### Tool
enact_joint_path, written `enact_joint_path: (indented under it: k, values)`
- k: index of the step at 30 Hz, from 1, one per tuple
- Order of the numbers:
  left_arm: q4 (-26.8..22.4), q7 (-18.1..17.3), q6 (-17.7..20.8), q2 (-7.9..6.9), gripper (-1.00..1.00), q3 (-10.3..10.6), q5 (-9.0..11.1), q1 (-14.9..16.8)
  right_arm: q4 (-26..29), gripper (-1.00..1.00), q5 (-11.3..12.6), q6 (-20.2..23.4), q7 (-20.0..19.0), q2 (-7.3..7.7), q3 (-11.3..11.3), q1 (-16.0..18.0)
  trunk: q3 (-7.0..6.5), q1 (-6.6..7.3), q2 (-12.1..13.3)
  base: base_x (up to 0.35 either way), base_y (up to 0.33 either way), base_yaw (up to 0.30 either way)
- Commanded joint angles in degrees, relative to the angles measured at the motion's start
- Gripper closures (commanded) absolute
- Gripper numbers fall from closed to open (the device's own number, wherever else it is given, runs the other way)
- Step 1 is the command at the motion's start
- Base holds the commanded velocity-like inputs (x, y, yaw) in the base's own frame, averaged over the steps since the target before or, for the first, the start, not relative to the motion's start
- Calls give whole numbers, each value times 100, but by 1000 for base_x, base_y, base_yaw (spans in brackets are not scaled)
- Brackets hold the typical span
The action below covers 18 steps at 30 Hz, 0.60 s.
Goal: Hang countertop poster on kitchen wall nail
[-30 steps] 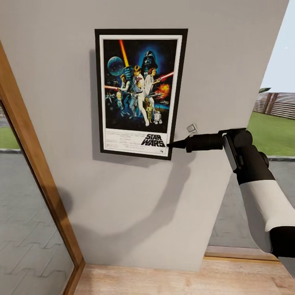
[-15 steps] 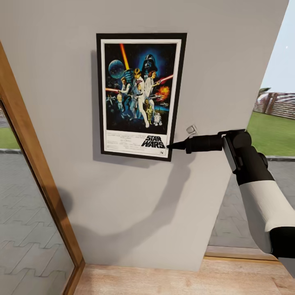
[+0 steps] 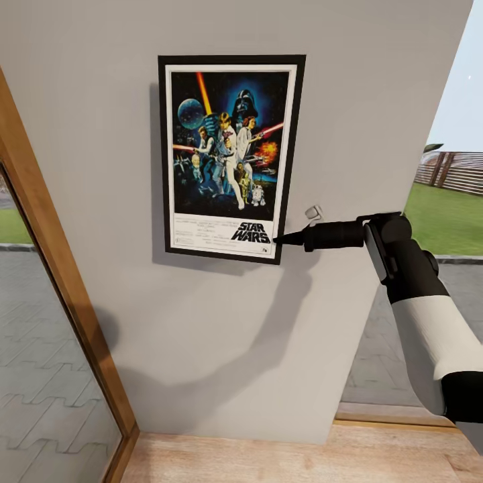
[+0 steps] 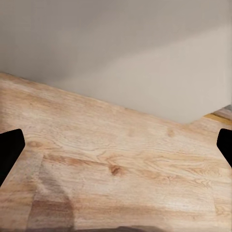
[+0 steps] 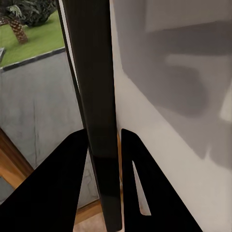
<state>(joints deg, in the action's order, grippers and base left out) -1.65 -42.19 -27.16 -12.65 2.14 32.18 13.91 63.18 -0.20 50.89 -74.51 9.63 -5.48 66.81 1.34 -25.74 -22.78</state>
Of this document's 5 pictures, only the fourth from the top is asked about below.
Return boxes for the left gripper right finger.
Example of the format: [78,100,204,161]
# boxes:
[217,128,232,167]

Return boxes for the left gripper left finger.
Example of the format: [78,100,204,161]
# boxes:
[0,129,25,186]

